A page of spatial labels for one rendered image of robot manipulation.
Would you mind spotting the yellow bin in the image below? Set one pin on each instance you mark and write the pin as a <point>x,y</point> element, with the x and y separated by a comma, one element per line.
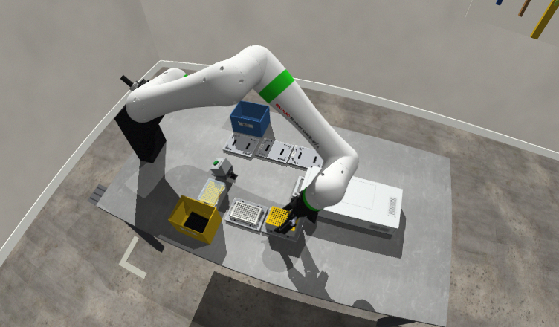
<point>183,209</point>

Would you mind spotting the blue bin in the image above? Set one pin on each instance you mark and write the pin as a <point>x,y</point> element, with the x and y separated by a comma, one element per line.
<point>257,118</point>

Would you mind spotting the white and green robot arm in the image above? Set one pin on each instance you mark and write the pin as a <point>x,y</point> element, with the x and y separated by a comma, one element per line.
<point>225,84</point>

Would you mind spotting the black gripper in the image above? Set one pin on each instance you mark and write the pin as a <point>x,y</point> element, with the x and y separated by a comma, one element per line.
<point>289,223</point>

